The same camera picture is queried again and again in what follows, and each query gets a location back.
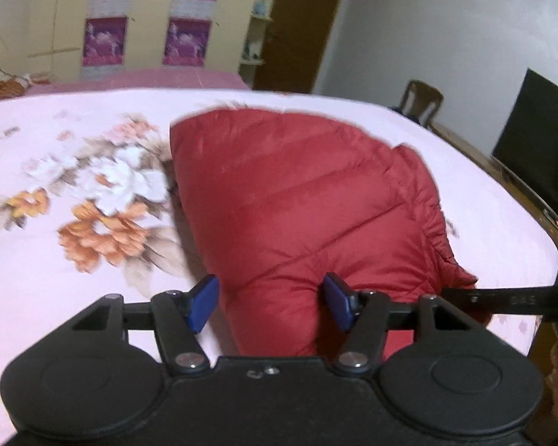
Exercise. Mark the pink bed sheet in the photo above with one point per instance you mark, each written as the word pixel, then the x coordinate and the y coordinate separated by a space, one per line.
pixel 144 79

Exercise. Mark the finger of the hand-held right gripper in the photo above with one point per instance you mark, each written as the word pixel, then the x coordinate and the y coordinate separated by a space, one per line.
pixel 516 302

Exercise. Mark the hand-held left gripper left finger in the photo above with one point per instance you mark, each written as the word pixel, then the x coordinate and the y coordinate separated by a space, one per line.
pixel 203 304

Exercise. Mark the black television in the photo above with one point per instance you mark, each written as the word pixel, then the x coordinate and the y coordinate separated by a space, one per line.
pixel 539 148

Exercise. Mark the white wall shelf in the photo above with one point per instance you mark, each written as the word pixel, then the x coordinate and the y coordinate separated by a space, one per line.
pixel 259 21

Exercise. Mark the red puffer jacket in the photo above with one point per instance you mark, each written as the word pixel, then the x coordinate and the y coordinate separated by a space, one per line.
pixel 283 218

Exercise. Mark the wooden table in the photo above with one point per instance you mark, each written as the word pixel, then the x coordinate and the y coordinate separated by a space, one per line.
pixel 465 141

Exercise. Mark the white floral blanket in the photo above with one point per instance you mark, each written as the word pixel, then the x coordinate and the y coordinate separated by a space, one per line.
pixel 51 265

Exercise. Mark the cream wardrobe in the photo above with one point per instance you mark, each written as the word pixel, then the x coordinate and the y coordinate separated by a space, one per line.
pixel 149 9

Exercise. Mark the brown wooden door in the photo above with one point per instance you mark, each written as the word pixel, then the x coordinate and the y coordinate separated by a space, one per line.
pixel 297 32

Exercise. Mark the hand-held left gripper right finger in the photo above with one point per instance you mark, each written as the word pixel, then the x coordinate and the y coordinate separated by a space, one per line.
pixel 337 302

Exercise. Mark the wooden chair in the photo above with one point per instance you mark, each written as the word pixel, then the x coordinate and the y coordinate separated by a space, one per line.
pixel 423 87

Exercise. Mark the brown patterned pillow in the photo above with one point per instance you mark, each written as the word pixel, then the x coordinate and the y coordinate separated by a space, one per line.
pixel 0 86

